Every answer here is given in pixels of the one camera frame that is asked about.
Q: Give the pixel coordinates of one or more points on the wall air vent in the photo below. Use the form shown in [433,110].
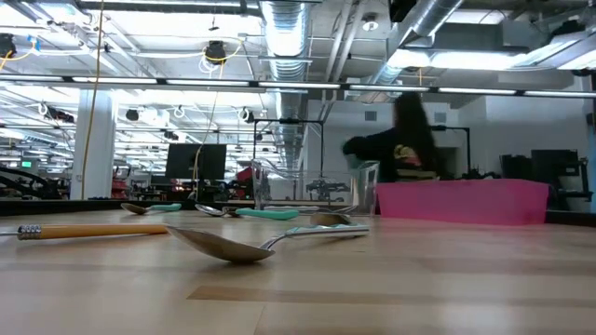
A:
[370,116]

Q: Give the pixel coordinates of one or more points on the black metal stand frame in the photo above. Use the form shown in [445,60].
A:
[288,121]
[458,128]

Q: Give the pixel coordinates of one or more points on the green exit sign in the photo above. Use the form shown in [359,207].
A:
[26,164]

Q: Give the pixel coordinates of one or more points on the black computer monitor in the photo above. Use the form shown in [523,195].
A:
[195,160]
[554,163]

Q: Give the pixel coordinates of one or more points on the silver round air duct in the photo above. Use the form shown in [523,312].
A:
[285,37]
[433,16]

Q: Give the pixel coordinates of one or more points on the round ceiling fixture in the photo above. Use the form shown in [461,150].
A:
[370,25]

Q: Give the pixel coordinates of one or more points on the white building column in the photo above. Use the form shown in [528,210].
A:
[100,163]

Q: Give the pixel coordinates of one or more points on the red cart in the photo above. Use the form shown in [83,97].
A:
[119,188]

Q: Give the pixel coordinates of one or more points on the black overhead light bar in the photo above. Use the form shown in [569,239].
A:
[298,85]

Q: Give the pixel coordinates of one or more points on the person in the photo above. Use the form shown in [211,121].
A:
[410,139]

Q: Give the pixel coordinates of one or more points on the clear plastic bin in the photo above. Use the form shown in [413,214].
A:
[363,186]

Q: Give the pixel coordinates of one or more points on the pink translucent plastic bin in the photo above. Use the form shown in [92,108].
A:
[465,202]

